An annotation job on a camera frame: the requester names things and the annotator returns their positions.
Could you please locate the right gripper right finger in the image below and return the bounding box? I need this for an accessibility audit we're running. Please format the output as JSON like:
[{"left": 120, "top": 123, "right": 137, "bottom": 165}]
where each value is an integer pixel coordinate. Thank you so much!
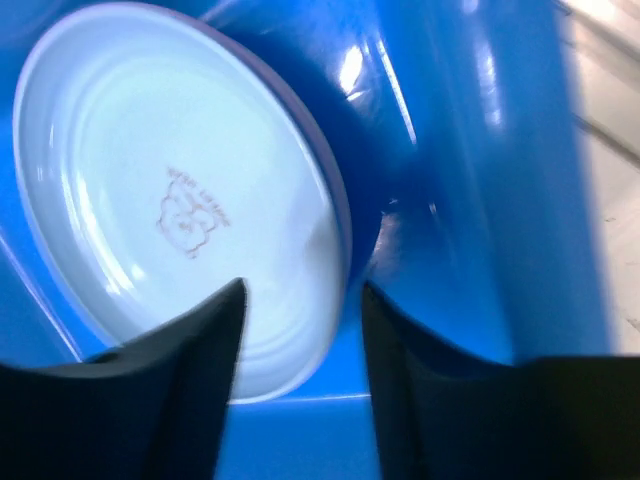
[{"left": 361, "top": 284, "right": 639, "bottom": 479}]

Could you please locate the blue plate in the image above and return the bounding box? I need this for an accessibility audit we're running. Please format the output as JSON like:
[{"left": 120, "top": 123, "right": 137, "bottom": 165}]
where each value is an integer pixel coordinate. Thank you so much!
[{"left": 12, "top": 2, "right": 352, "bottom": 404}]

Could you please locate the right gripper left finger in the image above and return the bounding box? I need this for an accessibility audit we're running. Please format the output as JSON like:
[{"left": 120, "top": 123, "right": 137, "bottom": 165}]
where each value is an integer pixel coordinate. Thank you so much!
[{"left": 1, "top": 279, "right": 247, "bottom": 479}]

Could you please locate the blue plastic bin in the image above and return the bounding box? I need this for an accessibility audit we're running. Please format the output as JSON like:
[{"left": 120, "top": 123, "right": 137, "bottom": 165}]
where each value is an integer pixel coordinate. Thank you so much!
[{"left": 1, "top": 1, "right": 614, "bottom": 479}]

